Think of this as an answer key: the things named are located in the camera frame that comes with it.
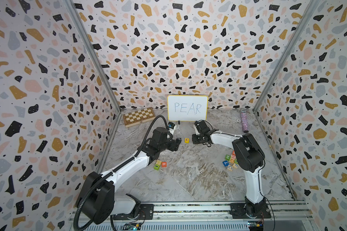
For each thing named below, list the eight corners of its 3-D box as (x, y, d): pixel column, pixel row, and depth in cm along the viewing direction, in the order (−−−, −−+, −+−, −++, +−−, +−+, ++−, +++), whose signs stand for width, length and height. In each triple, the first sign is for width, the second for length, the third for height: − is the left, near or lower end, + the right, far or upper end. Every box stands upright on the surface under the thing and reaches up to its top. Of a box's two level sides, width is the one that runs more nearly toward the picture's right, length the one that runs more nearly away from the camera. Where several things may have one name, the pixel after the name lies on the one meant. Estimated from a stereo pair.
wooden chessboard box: (125, 127, 112) (124, 124, 109) (123, 117, 119) (122, 114, 116) (156, 118, 118) (156, 115, 116) (152, 109, 125) (152, 106, 122)
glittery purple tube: (242, 132, 110) (244, 129, 107) (240, 113, 123) (242, 110, 120) (246, 133, 110) (248, 130, 106) (244, 114, 123) (246, 110, 120)
